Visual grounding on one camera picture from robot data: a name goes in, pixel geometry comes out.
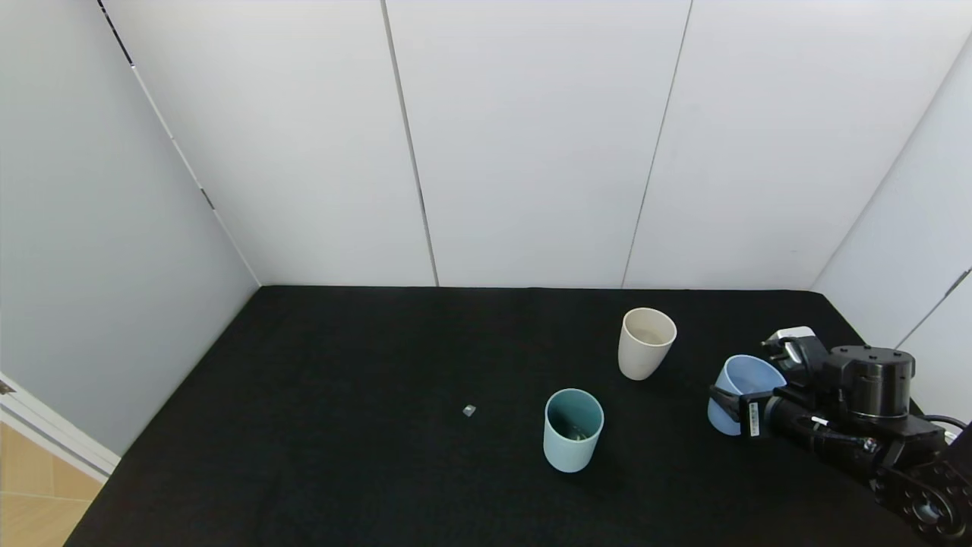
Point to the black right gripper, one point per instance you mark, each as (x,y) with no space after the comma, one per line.
(752,418)

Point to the light blue plastic cup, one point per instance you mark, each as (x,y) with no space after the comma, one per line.
(740,380)

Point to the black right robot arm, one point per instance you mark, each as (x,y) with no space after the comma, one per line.
(881,410)

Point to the beige plastic cup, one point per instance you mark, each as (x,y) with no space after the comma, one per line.
(645,343)

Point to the teal plastic cup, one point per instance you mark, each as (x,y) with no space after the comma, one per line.
(572,431)

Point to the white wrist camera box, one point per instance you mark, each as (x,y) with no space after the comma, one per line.
(793,349)

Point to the black wall panel hinge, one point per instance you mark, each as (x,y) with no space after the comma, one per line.
(207,199)
(957,282)
(115,32)

